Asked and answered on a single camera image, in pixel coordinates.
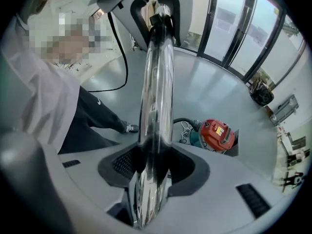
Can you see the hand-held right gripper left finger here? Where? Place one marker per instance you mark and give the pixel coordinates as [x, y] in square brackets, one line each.
[83, 186]

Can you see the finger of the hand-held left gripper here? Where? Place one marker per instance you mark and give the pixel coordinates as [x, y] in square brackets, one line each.
[182, 13]
[131, 25]

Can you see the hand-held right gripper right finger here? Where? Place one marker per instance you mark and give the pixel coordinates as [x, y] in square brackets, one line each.
[219, 179]

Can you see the silver vacuum wand tube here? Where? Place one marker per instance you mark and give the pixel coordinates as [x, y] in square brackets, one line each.
[158, 82]

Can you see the red-topped canister vacuum cleaner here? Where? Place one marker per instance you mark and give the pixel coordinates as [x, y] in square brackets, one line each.
[217, 133]

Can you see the black framed glass door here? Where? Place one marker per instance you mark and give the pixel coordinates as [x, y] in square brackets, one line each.
[248, 8]

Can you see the person's left leg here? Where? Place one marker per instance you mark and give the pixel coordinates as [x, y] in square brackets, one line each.
[92, 116]

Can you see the person's left black shoe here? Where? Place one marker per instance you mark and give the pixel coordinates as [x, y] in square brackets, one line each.
[130, 128]

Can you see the grey platform trolley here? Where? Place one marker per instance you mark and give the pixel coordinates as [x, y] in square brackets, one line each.
[284, 111]

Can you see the black garbage bag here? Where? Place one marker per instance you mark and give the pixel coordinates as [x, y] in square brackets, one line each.
[262, 95]

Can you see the person's light grey shirt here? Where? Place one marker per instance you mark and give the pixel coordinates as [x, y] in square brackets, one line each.
[36, 82]

